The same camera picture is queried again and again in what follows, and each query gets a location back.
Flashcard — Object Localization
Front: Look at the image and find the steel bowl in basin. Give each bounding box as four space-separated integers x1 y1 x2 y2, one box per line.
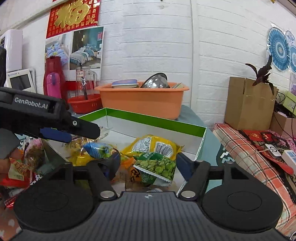
141 73 170 89

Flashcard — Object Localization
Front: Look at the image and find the dark red potted plant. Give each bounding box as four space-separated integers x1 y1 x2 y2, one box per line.
245 54 274 95

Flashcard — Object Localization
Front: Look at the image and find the white water purifier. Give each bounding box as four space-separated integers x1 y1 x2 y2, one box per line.
1 29 23 72

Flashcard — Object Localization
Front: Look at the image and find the orange plastic basin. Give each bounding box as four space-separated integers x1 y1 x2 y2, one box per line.
95 82 189 120

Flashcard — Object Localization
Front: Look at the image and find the green cardboard snack box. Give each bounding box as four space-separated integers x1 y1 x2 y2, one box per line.
46 107 207 193

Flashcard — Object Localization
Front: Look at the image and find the red gold fu poster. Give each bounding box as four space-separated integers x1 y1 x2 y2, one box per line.
46 0 101 39

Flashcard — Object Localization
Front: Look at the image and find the blue green snack packet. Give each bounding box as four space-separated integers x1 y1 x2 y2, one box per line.
83 143 117 159

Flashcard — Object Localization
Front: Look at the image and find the clear yellow snack in box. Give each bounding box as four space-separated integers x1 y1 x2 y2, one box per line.
65 136 97 166

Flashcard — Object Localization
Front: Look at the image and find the white water dispenser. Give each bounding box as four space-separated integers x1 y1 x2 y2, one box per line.
4 68 37 93

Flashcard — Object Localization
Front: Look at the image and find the green pea snack packet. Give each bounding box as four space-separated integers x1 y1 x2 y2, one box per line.
133 152 176 187

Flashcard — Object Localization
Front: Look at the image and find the brown cardboard box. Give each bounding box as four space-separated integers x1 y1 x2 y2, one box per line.
224 77 278 131

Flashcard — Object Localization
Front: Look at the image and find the blue paper fan decoration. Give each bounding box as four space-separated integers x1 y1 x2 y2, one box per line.
267 28 290 71

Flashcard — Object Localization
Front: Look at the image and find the pink thermos bottle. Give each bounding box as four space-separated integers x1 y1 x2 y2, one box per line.
46 72 62 98

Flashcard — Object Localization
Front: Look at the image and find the pink clear snack bag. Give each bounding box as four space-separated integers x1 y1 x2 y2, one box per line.
23 137 45 171

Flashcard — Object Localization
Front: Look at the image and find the red bag with yellow label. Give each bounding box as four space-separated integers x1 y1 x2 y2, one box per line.
1 158 36 188

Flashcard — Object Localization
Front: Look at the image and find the green small carton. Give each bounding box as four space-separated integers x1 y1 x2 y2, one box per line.
282 91 296 115

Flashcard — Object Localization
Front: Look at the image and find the dark red thermos jug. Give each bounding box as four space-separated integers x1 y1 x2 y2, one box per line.
43 56 67 101

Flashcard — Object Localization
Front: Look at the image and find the clear glass pitcher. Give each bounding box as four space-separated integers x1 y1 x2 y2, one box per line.
75 66 97 100

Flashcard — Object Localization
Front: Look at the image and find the yellow snack bag in box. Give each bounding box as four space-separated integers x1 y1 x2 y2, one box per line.
121 135 184 160

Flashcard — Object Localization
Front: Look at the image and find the red plastic basket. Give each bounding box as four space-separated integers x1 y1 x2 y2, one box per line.
68 94 102 114

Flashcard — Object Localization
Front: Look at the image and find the person's left hand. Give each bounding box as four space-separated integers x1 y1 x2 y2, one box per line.
0 148 23 180

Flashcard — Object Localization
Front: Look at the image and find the blue lid in basin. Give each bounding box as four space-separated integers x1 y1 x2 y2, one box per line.
111 79 138 88

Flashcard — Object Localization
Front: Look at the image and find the bedding photo poster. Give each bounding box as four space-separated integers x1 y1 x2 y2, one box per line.
45 27 104 81

